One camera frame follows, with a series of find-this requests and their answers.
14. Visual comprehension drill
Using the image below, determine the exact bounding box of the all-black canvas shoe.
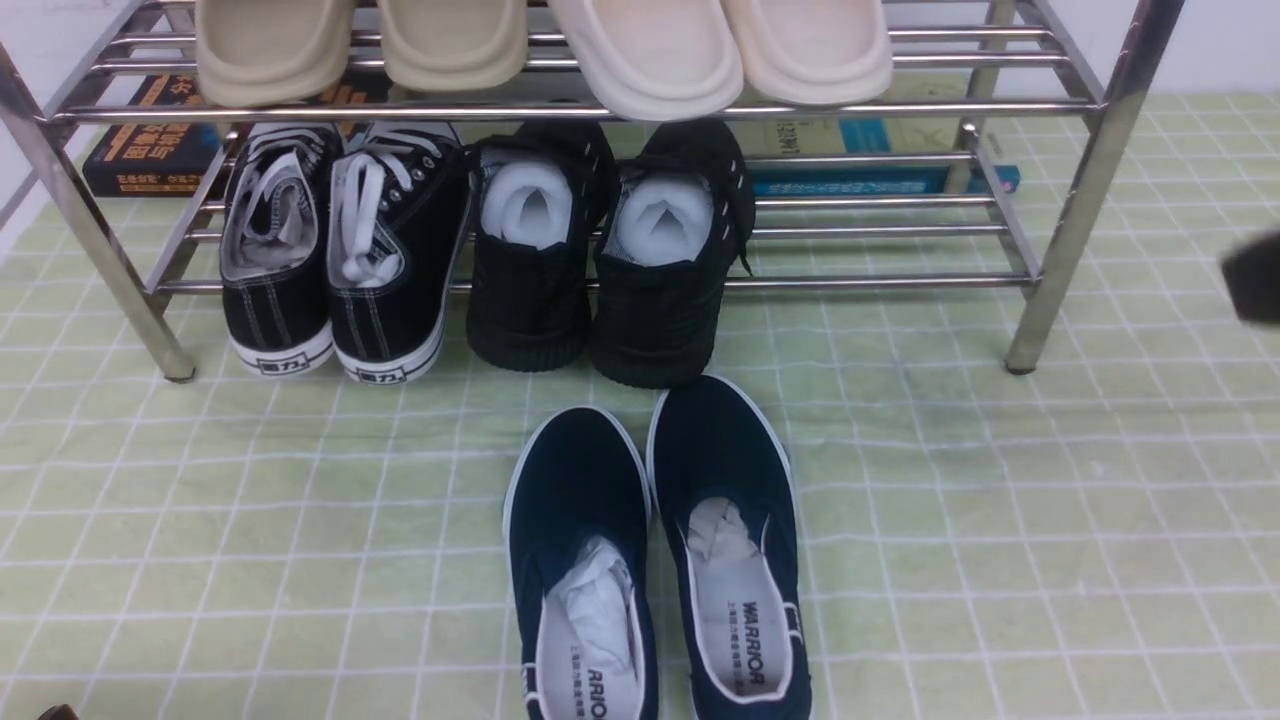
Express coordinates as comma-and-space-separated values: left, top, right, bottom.
466, 120, 618, 373
589, 119, 756, 389

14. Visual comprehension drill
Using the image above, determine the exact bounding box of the beige slipper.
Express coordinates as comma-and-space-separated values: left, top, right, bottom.
195, 1, 357, 108
378, 1, 529, 92

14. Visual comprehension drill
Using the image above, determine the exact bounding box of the black lace-up sneaker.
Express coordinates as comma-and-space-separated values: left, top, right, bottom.
326, 120, 474, 386
219, 122, 346, 377

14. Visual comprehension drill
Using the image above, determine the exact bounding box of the silver metal shoe rack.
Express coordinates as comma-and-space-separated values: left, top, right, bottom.
3, 1, 1183, 384

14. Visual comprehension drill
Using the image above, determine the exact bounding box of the cream slipper far right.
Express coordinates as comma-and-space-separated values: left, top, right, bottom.
721, 1, 893, 106

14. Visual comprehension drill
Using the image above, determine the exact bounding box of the green checked tablecloth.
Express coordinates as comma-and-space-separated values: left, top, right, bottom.
1, 94, 1279, 719

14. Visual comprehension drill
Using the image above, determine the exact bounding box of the black lace-up sneaker right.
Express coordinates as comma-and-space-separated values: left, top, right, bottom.
326, 120, 474, 386

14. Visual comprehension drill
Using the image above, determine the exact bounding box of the black lace-up sneaker left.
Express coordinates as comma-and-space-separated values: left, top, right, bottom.
219, 122, 346, 377

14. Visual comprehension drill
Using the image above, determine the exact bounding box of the blue book behind rack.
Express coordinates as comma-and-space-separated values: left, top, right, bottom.
732, 117, 988, 199

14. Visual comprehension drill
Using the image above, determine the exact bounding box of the black and orange book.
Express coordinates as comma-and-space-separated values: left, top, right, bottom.
81, 74, 390, 199

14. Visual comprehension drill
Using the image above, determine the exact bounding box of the navy slip-on shoe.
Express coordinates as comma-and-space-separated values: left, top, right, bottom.
502, 406, 659, 719
646, 375, 814, 719

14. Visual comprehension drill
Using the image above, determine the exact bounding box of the all-black canvas shoe right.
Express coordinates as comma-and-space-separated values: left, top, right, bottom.
589, 119, 756, 389

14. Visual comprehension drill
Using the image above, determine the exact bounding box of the all-black canvas shoe left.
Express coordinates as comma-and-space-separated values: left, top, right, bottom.
466, 120, 618, 373

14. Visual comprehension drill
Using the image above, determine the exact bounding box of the dark object bottom left corner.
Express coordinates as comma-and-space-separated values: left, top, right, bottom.
38, 705, 79, 720

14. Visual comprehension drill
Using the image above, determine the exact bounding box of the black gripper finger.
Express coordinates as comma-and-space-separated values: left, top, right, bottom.
1221, 231, 1280, 325

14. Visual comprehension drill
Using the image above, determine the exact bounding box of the cream slipper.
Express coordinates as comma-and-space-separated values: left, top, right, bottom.
721, 1, 893, 106
548, 1, 745, 122

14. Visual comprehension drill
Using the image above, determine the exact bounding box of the beige slipper far left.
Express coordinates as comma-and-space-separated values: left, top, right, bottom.
195, 1, 357, 108

